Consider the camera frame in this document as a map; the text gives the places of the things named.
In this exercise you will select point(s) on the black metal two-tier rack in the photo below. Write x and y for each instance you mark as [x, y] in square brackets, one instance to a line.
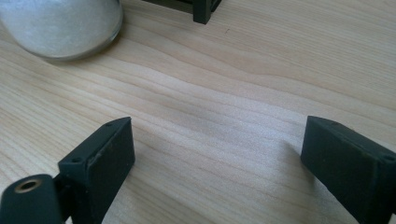
[202, 11]

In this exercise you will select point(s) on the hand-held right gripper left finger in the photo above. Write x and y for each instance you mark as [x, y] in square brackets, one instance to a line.
[102, 168]

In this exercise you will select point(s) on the round glass jar white powder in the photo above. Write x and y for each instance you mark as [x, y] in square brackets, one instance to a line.
[59, 25]

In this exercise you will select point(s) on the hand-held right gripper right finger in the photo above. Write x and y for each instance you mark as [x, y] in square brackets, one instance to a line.
[348, 168]

